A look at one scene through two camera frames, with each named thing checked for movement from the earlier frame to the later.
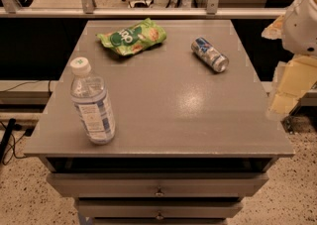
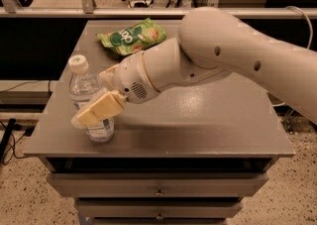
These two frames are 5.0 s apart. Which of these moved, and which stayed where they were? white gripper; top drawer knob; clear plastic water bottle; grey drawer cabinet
Moved: white gripper
Stayed: top drawer knob; clear plastic water bottle; grey drawer cabinet
